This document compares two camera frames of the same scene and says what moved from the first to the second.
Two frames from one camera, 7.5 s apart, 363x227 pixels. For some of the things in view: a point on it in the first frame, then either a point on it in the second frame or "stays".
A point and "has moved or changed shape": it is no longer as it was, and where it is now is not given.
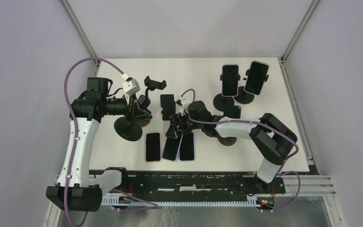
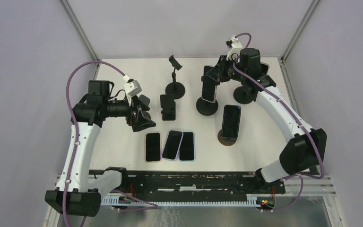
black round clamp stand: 132,132 -> 175,88
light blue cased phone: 187,147 stays
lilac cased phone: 171,148 stays
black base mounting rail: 192,184 stays
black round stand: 220,101 has moved or changed shape
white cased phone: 230,82 -> 209,91
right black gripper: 176,120 -> 219,70
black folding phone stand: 168,104 stays
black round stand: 244,97 stays
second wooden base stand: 227,141 stays
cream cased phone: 153,147 stays
